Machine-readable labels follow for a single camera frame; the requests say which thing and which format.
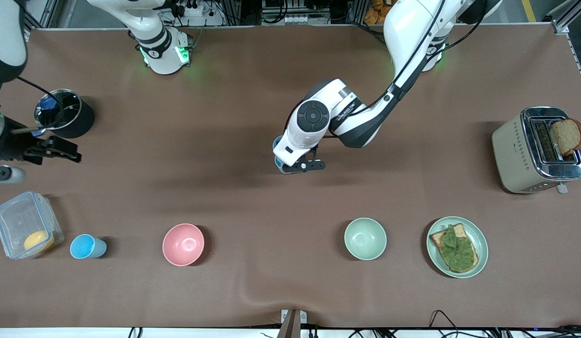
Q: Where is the aluminium frame profile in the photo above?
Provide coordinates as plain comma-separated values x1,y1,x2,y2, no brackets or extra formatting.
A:
25,0,61,30
544,0,581,97

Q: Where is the pale green plate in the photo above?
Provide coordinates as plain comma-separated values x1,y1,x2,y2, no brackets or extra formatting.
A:
426,216,489,278

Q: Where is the metal table bracket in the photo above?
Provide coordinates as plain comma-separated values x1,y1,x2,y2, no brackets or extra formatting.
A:
277,309,308,338

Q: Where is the green lettuce leaf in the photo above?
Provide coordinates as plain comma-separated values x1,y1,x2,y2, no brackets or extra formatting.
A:
441,225,477,271

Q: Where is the toast slice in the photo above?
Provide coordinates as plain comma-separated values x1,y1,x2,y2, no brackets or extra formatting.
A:
430,223,479,273

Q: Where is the brown bread slice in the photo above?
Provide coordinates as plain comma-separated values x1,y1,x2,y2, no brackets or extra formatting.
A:
550,118,581,157

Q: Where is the brown table cover cloth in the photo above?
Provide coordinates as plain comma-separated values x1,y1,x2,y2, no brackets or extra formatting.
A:
0,24,581,329

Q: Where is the black pot blue handle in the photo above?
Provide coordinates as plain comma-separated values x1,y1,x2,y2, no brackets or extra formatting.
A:
33,88,96,139

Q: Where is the bag of orange buns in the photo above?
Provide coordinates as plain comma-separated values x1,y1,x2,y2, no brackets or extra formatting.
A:
364,0,397,25

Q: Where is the yellow round food piece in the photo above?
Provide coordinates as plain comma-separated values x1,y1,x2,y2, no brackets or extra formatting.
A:
23,230,55,252

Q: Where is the clear plastic container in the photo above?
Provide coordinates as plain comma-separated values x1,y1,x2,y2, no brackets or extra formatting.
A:
0,190,64,260

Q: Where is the glass lid blue knob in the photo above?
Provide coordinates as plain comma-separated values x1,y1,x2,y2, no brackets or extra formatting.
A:
34,89,82,131

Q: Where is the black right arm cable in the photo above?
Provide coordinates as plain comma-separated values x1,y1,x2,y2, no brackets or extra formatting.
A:
17,77,68,130

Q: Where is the white power strip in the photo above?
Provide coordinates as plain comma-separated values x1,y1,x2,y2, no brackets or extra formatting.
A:
175,0,206,17

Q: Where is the pink bowl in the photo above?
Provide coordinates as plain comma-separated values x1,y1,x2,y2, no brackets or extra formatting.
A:
162,223,205,267

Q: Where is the beige steel toaster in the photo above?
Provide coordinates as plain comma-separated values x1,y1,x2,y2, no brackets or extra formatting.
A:
491,107,581,194

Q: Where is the black looped floor cable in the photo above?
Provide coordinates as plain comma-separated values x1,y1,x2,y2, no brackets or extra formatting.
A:
429,309,461,338

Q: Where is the pale green bowl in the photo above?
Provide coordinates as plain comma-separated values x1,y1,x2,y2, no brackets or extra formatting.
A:
344,217,387,261

